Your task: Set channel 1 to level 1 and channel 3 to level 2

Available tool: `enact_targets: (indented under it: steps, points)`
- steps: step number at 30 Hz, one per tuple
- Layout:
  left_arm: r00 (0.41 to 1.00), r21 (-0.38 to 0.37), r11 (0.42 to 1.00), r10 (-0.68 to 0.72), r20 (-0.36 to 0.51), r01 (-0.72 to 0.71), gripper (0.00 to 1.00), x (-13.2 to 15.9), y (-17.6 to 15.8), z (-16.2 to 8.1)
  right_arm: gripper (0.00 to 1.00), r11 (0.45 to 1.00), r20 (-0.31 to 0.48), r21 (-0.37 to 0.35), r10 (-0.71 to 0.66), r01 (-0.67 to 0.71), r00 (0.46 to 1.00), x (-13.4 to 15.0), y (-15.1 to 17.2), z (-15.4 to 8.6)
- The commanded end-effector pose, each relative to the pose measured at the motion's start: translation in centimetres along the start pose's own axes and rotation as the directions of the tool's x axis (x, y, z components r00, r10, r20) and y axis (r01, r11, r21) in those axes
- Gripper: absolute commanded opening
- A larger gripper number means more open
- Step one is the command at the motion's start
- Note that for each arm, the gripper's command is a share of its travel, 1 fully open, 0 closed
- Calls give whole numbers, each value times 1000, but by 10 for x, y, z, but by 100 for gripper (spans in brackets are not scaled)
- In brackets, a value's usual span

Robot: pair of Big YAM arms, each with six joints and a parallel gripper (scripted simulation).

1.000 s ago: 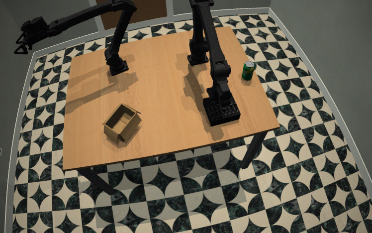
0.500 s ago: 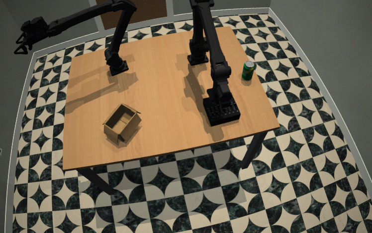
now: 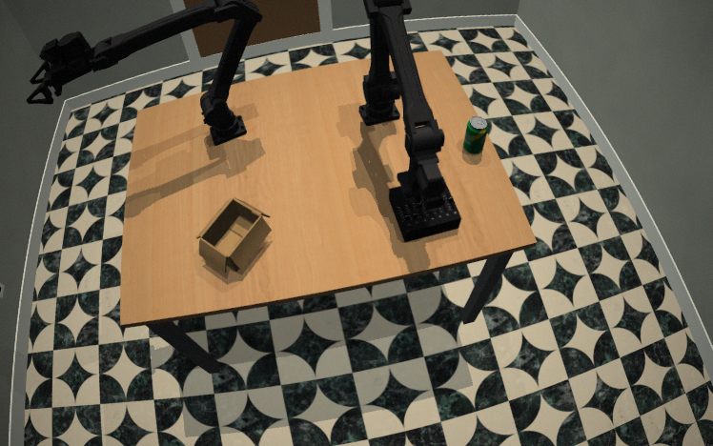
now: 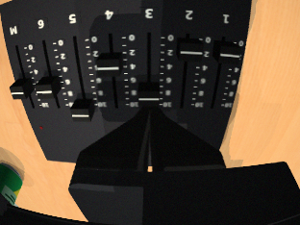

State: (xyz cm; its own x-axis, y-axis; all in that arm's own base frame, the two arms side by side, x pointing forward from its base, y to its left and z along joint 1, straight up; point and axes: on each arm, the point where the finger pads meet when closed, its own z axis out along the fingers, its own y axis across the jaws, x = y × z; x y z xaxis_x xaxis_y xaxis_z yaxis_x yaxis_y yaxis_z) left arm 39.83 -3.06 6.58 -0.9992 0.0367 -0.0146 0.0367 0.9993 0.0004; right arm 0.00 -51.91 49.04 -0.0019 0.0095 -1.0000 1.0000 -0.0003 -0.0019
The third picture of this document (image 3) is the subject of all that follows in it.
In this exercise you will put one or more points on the open brown cardboard box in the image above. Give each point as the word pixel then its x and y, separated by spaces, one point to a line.
pixel 227 229

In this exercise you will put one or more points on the black lighting desk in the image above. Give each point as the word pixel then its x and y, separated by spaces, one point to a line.
pixel 423 223

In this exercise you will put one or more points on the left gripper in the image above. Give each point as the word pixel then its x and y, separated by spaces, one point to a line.
pixel 402 179

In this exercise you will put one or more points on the green drink can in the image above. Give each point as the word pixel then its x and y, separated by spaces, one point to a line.
pixel 475 135

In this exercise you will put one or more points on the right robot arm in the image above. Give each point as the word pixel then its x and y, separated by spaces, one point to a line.
pixel 106 54

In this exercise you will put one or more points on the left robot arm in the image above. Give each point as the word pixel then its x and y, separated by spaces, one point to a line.
pixel 388 34

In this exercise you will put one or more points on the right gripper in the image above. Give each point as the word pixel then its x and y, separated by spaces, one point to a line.
pixel 46 83

